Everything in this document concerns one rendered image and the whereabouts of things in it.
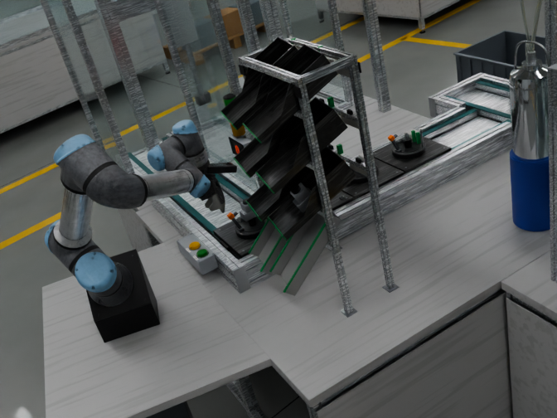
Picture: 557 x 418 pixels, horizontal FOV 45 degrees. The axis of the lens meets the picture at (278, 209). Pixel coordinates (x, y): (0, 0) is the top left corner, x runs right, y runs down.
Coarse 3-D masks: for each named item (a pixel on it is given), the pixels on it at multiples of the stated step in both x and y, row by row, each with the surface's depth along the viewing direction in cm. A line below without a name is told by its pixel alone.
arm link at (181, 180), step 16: (96, 176) 174; (112, 176) 175; (128, 176) 179; (144, 176) 188; (160, 176) 194; (176, 176) 200; (192, 176) 208; (96, 192) 175; (112, 192) 175; (128, 192) 177; (144, 192) 182; (160, 192) 192; (176, 192) 201; (192, 192) 211; (128, 208) 182
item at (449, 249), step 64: (384, 128) 323; (448, 192) 261; (320, 256) 243; (448, 256) 226; (512, 256) 219; (256, 320) 220; (320, 320) 213; (384, 320) 206; (448, 320) 204; (320, 384) 190
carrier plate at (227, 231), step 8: (232, 224) 255; (216, 232) 252; (224, 232) 251; (232, 232) 249; (224, 240) 246; (232, 240) 245; (240, 240) 244; (248, 240) 243; (232, 248) 240; (240, 248) 239; (248, 248) 238; (240, 256) 236
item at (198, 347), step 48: (48, 288) 266; (192, 288) 244; (48, 336) 238; (96, 336) 232; (144, 336) 226; (192, 336) 220; (240, 336) 215; (48, 384) 216; (96, 384) 211; (144, 384) 206; (192, 384) 201
